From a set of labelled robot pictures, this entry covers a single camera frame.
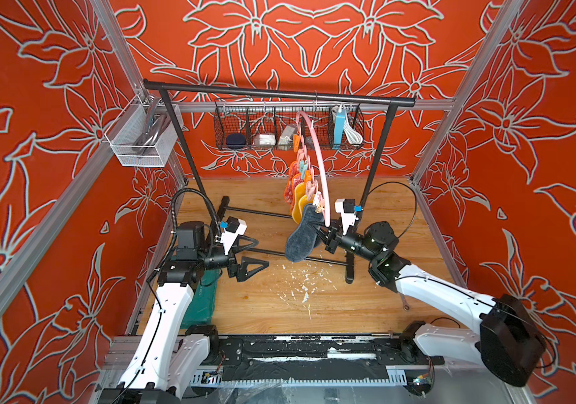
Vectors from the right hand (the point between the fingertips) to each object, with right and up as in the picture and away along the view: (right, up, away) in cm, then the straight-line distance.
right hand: (305, 226), depth 67 cm
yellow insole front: (-1, +7, 0) cm, 7 cm away
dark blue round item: (-26, +31, +32) cm, 51 cm away
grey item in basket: (-5, +30, +22) cm, 38 cm away
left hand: (-13, -7, +1) cm, 15 cm away
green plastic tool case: (-32, -27, +10) cm, 43 cm away
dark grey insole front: (0, -4, +4) cm, 6 cm away
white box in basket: (-13, +28, +18) cm, 36 cm away
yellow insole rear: (-1, +10, +3) cm, 10 cm away
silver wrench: (+35, -28, +14) cm, 47 cm away
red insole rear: (-3, +17, +9) cm, 19 cm away
